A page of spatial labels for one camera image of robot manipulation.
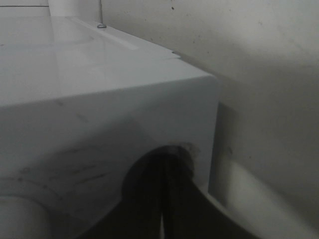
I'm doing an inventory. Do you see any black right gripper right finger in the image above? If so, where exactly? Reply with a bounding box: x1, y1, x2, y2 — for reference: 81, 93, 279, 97
162, 153, 256, 239

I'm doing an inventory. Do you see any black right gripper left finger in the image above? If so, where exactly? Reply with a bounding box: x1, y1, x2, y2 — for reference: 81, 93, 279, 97
84, 147, 165, 239

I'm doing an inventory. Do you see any white microwave oven body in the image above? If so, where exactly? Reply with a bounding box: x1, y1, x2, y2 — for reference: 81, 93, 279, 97
0, 16, 220, 239

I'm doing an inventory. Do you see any lower white timer knob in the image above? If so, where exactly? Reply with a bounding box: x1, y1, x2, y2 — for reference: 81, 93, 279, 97
0, 179, 73, 239

